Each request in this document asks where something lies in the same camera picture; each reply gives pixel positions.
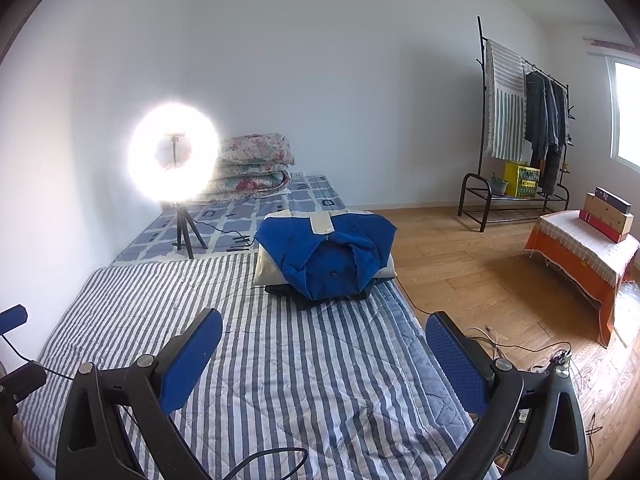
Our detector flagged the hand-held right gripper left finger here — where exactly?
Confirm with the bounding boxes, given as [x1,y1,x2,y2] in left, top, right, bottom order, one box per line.
[55,307,224,480]

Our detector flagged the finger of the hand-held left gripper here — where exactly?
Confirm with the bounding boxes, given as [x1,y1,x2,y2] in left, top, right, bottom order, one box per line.
[0,304,29,341]

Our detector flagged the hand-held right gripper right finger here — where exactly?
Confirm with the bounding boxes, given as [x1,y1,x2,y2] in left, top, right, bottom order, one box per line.
[425,311,590,480]

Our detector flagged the beige and blue work jacket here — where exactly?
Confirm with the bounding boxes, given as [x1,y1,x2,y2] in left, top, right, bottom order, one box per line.
[252,208,398,302]

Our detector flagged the dark clothes pile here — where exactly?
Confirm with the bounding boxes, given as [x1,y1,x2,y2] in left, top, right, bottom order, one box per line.
[264,280,386,306]

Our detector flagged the black metal clothes rack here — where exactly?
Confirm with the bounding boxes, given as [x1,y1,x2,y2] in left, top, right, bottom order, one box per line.
[457,16,575,233]

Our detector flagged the dark hanging clothes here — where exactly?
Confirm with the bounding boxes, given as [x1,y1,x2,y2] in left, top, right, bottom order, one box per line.
[522,69,571,196]

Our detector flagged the blue striped quilted blanket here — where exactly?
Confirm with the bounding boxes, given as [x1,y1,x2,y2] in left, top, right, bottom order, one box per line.
[22,250,501,480]

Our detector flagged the orange covered bench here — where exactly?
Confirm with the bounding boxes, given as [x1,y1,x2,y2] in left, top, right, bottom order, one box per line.
[523,208,640,348]

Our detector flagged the clear plastic sheet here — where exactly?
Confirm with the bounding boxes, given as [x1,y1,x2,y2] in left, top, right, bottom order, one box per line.
[615,280,640,346]

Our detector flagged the yellow plastic crate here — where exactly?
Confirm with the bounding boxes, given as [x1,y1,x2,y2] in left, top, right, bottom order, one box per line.
[502,160,542,198]

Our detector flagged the red flat box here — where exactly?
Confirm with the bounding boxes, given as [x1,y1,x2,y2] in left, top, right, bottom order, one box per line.
[578,210,621,243]

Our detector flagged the light wooden box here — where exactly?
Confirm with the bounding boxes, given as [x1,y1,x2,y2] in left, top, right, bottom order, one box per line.
[582,192,635,243]

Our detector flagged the folded floral quilt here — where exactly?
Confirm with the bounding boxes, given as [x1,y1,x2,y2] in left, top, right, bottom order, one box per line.
[192,133,297,204]

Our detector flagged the dark blue long box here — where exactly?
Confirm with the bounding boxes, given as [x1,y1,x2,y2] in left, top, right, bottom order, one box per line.
[594,186,635,216]

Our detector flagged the striped hanging cloth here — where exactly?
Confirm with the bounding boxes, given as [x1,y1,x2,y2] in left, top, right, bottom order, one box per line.
[485,39,527,161]

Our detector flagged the window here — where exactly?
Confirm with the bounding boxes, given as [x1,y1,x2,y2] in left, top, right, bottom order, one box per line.
[605,55,640,171]

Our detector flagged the loose floor cables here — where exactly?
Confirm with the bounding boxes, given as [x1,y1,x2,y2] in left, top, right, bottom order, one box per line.
[465,325,608,436]

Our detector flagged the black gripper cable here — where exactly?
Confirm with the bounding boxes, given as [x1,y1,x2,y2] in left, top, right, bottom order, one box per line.
[220,447,308,480]

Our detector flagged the thin black lamp cable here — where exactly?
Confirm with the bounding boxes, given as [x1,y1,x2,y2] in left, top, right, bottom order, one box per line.
[192,217,256,251]

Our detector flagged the white ring light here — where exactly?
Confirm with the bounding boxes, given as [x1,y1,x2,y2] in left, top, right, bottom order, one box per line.
[127,97,221,204]

